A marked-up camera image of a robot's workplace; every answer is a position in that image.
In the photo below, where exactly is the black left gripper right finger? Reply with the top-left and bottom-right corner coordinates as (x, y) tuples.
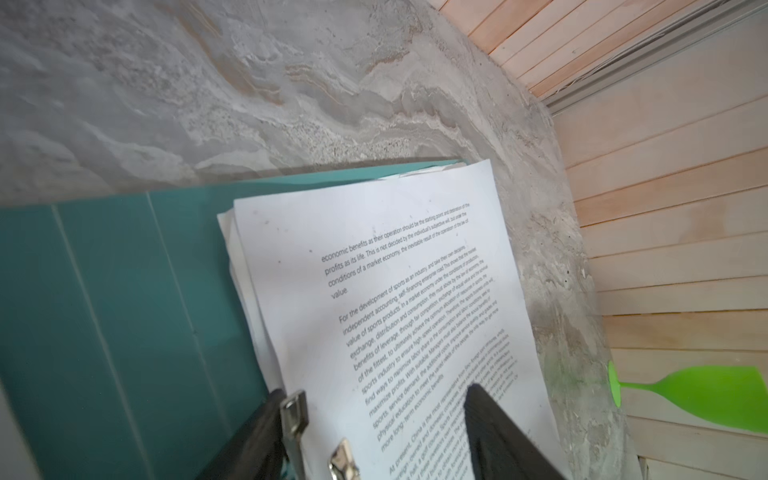
(464, 384), (565, 480)

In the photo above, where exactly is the paper with XDOF heading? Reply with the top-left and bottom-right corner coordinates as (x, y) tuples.
(217, 164), (463, 394)

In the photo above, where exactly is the paper with English text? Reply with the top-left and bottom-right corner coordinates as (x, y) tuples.
(1, 387), (41, 480)

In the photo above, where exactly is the metal folder clip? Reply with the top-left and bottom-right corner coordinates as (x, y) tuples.
(278, 389), (361, 480)

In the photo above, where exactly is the green plastic goblet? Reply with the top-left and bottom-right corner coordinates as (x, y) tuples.
(607, 362), (767, 434)

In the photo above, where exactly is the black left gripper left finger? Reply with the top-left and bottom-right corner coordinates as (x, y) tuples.
(196, 389), (286, 480)

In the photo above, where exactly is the teal file folder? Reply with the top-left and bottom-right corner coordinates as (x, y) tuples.
(0, 157), (469, 480)

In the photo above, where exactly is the white paper sheet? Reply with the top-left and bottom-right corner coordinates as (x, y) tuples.
(232, 160), (570, 479)

